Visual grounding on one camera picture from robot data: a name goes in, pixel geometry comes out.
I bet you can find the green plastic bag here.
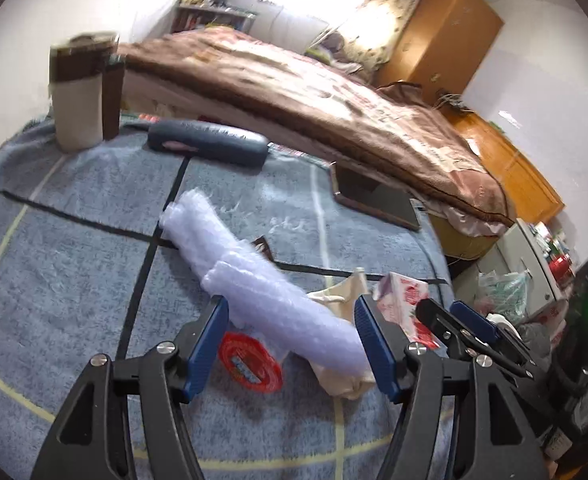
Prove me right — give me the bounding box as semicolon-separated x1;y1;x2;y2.
476;270;532;326

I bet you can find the power strip with cables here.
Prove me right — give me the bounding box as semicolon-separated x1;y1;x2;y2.
436;90;469;112

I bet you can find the cluttered shelf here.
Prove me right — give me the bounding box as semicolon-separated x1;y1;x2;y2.
171;2;259;36

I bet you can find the red white small box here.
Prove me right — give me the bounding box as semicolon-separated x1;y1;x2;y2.
374;271;442;356

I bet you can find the black smartphone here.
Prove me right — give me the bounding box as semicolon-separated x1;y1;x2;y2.
330;162;421;232

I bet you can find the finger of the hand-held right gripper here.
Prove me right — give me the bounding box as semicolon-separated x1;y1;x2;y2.
451;301;544;378
416;299;479;361

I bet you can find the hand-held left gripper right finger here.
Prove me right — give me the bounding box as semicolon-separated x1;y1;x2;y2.
354;294;547;480

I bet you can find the red jar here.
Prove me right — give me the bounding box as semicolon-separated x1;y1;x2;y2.
548;254;572;281

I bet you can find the blue checked cloth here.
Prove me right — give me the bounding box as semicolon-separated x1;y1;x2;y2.
0;110;457;480

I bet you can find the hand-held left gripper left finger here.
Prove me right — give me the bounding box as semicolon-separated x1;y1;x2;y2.
30;297;231;480

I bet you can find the patterned curtain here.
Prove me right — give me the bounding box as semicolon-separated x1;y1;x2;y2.
339;0;427;73

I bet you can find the bed with brown blanket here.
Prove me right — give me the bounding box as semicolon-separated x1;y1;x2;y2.
116;27;517;226

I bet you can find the dark glasses case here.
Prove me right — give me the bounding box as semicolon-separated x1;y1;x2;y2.
147;119;271;166

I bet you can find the white nightstand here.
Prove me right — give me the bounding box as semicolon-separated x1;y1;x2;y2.
478;217;582;321

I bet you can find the white bubble wrap roll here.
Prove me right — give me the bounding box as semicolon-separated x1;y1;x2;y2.
159;189;369;376

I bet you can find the brown and white thermos mug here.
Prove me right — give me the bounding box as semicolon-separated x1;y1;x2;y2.
49;31;125;152

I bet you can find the wooden wardrobe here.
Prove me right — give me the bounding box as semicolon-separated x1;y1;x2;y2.
376;0;504;96

